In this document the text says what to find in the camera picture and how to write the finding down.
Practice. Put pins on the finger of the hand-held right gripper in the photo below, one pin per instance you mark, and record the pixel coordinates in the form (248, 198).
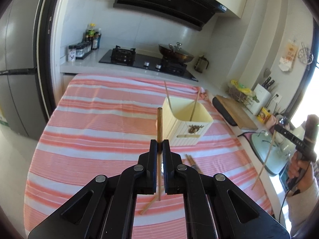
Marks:
(284, 132)

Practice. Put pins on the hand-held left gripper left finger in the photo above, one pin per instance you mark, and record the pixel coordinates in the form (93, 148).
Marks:
(154, 154)

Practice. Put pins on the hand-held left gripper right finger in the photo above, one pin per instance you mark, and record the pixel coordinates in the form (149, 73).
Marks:
(166, 154)

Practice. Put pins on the wooden chopstick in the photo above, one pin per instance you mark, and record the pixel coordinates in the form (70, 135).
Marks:
(147, 207)
(264, 161)
(194, 162)
(197, 99)
(159, 124)
(190, 161)

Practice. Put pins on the cream ribbed utensil holder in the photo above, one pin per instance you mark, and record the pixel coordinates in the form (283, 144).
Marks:
(184, 132)

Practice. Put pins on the person's right hand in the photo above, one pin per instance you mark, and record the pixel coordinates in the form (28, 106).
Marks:
(305, 176)

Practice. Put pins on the pale green appliance lid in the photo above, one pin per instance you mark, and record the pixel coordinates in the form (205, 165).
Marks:
(271, 154)

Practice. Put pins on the yellow packet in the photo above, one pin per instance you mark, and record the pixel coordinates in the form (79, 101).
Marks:
(263, 115)

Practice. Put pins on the white knife block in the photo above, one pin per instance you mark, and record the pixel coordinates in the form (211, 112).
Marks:
(259, 99)

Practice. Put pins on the wooden cutting board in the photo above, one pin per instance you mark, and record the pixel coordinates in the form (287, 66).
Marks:
(239, 112)

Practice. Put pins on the yellow green plastic bag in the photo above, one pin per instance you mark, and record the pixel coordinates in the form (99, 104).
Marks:
(240, 87)

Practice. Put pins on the black flat board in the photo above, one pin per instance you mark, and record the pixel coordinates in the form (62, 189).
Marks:
(224, 112)

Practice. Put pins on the pink white striped cloth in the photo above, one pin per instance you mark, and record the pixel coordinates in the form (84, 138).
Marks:
(87, 129)

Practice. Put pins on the orange white hanging packet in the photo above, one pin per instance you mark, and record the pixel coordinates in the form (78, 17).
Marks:
(288, 56)

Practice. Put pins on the black gas stove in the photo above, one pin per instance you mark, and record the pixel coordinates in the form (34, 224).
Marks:
(147, 62)

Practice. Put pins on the dark glass jug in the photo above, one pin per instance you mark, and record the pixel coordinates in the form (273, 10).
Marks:
(201, 64)

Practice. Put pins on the dark wok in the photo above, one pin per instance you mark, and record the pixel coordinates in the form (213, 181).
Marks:
(178, 57)

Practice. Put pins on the glass wok lid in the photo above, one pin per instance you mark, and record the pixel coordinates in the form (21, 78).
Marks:
(174, 48)

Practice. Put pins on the clear spice jar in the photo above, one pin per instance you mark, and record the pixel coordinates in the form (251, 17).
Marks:
(89, 46)
(85, 48)
(79, 51)

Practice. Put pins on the dark sauce bottle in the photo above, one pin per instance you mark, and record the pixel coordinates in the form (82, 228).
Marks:
(95, 42)

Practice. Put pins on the blue label bottle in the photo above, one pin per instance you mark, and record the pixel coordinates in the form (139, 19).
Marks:
(100, 38)

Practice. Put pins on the white label spice jar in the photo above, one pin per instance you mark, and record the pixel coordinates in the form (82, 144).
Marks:
(72, 53)

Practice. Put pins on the yellow cap bottle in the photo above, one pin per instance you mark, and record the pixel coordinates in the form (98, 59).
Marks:
(92, 29)

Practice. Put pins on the black range hood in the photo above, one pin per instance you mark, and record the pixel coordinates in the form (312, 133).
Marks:
(164, 2)

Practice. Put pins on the grey refrigerator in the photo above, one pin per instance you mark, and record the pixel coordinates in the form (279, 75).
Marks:
(20, 67)

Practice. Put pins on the dark door frame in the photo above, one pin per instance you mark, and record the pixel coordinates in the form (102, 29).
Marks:
(46, 54)

